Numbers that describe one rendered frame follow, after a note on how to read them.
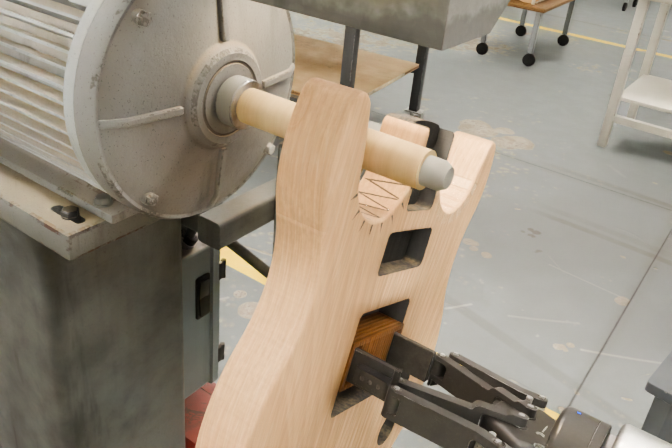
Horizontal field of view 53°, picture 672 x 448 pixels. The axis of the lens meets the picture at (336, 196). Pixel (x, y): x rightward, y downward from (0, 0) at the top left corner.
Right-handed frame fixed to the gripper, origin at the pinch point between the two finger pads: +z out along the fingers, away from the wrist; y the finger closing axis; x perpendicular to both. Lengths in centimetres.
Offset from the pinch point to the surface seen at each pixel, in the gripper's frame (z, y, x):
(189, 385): 38, 24, -29
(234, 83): 16.3, -9.2, 20.4
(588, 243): 26, 257, -18
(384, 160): 0.3, -9.1, 18.4
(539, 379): 11, 164, -52
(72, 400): 35.0, -1.8, -22.5
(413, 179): -2.3, -8.9, 17.8
